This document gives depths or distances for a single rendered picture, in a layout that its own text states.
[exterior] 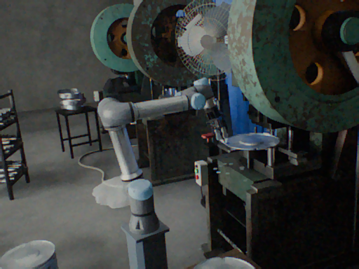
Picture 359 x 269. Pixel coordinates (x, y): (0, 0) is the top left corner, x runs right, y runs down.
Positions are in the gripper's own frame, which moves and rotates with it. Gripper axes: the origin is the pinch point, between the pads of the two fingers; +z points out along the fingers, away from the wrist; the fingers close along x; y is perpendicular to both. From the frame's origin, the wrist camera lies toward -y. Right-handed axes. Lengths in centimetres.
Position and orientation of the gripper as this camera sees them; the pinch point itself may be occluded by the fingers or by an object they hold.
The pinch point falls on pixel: (225, 141)
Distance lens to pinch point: 201.7
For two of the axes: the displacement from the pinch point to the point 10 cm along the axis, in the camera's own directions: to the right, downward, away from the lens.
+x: 8.6, -2.8, -4.4
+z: 3.7, 9.2, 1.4
